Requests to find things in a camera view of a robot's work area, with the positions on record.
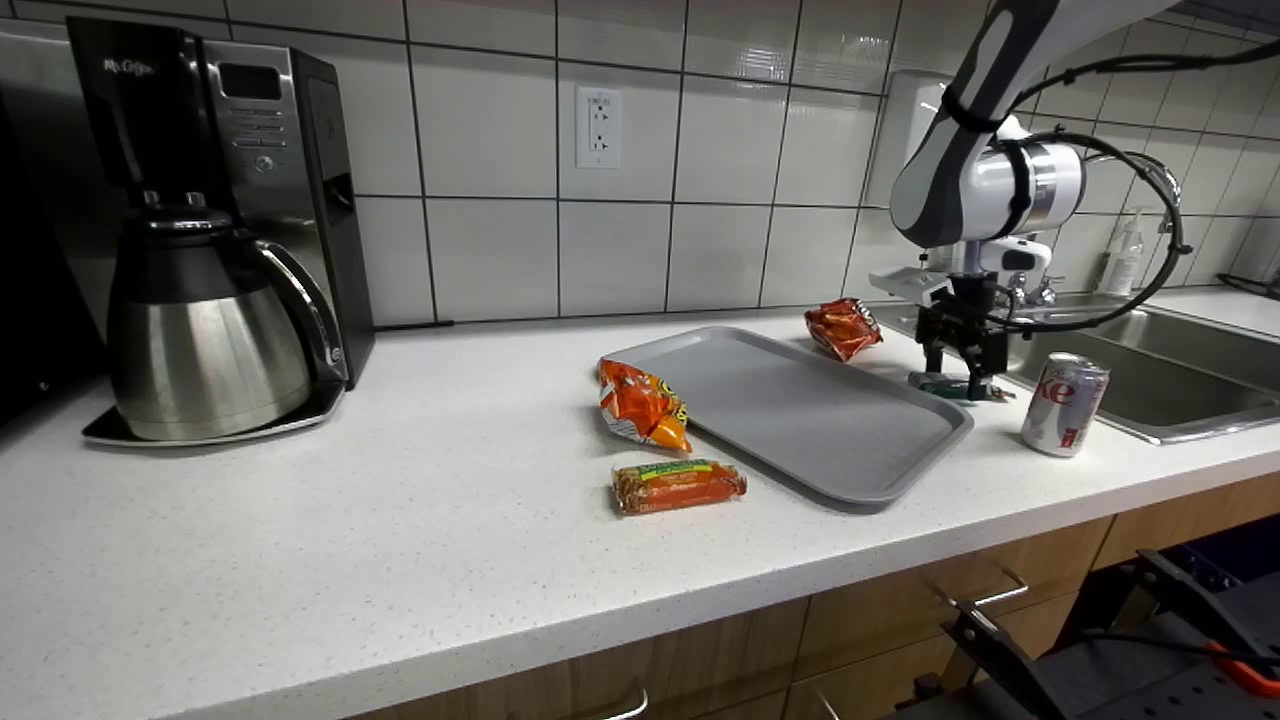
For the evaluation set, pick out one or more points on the black cart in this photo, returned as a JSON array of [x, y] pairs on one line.
[[1134, 667]]

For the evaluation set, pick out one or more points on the wooden base cabinet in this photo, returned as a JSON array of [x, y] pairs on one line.
[[865, 624]]

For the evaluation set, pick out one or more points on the gray plastic tray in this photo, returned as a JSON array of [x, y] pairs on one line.
[[800, 412]]

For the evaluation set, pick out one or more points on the small dark countertop item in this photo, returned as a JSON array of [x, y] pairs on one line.
[[1255, 286]]

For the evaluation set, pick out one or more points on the chrome sink faucet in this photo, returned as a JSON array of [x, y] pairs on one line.
[[1165, 187]]

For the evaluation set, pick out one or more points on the white wall soap dispenser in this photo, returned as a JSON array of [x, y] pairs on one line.
[[884, 112]]

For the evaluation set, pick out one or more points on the crumpled orange snack bag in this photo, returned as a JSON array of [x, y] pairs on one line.
[[641, 407]]

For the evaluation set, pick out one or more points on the black coffee maker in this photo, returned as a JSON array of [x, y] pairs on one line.
[[274, 123]]

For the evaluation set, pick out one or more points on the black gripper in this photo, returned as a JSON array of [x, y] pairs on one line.
[[970, 317]]

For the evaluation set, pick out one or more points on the stainless steel sink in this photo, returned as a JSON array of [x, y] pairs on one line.
[[1186, 380]]

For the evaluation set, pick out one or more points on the stainless steel carafe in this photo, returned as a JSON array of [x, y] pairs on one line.
[[203, 347]]

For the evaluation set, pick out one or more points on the large black appliance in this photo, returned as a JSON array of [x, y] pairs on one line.
[[35, 294]]

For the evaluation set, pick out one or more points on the clear dish soap bottle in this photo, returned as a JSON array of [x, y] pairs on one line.
[[1121, 262]]

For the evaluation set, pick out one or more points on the orange candy bar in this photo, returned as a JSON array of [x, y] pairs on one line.
[[676, 484]]

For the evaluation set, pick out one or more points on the flat orange chip bag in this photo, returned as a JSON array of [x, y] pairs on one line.
[[841, 330]]

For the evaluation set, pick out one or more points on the white wall outlet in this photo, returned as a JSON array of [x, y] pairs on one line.
[[601, 130]]

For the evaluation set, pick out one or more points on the silver red soda can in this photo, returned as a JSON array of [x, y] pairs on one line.
[[1060, 407]]

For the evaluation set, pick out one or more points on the green candy bar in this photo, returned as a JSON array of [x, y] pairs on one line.
[[960, 390]]

